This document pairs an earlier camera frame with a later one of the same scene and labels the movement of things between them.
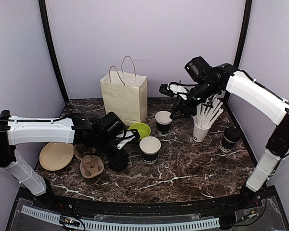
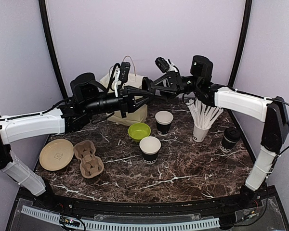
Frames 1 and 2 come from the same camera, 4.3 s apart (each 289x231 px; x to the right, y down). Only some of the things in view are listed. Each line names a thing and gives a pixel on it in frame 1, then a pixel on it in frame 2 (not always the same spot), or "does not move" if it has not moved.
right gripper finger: [175, 114] -> [164, 92]
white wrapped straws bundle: [207, 112] does not move
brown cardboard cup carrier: [90, 163] does not move
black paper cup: [150, 146] does not move
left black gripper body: [109, 155] -> [124, 100]
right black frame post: [245, 31] does not move
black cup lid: [232, 134] does not move
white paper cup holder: [199, 134] does not move
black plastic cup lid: [119, 164] -> [146, 83]
